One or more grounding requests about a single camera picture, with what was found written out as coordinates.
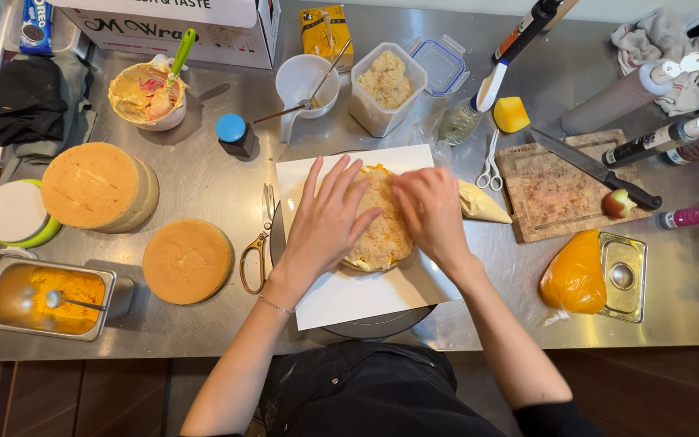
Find person's right hand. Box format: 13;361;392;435
391;166;483;281

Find person's left hand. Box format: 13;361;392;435
272;154;384;293

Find crumb-covered cake layer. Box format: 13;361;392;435
340;163;418;273

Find piping bag of cream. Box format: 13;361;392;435
457;178;513;225

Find small clear glass bottle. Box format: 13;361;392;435
437;97;485;147

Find plastic container of crumbs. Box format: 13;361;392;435
349;41;429;139

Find white cardboard sheet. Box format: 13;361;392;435
275;144;466;332

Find yellow mango piece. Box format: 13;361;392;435
493;96;532;135

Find clear lid with blue rim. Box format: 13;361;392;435
405;34;471;98

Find black cake turntable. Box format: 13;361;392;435
269;200;439;340

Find wooden cutting board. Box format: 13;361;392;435
494;128;654;244

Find white measuring jug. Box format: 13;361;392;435
274;54;342;146

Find orange filled piping bag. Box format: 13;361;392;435
539;228;609;316

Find yellow carton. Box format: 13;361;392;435
299;4;355;74

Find dark bottle with blue cap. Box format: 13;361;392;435
215;113;258;160

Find cut apple piece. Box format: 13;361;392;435
602;187;639;221

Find black apron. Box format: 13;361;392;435
257;339;508;437

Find grey roll with white ends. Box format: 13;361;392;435
560;51;699;138

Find small steel pan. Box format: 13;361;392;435
597;231;649;324

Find dark bottle with white cap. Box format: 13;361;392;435
601;116;699;170

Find low round sponge cake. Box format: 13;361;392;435
142;218;235;306

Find pink bottle with white cap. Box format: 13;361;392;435
658;199;699;231

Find brown bottle with white cap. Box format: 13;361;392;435
658;119;699;167

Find crumpled white towel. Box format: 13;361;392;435
610;8;699;117

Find white bowl of cream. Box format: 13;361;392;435
107;54;190;132

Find white cardboard box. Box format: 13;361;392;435
46;0;282;71

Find tall round sponge cake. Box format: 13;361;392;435
40;141;161;235

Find grey cloth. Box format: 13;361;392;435
0;51;99;184

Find metal spoon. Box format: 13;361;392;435
44;289;108;312

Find steel pan of orange crumbs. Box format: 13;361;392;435
0;255;136;342

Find green bowl with white lid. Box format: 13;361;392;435
0;178;63;250

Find black cloth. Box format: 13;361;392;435
0;55;69;147

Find blue cookie packet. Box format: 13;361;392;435
19;0;55;56

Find white-handled scissors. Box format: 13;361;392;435
475;128;504;193

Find black-handled kitchen knife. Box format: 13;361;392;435
529;127;664;212

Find white spatula with black handle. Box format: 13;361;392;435
475;0;570;114

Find gold-handled scissors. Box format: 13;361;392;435
239;183;276;296

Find thin silver bracelet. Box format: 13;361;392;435
258;294;296;316

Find green-handled spatula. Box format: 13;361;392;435
164;27;198;92

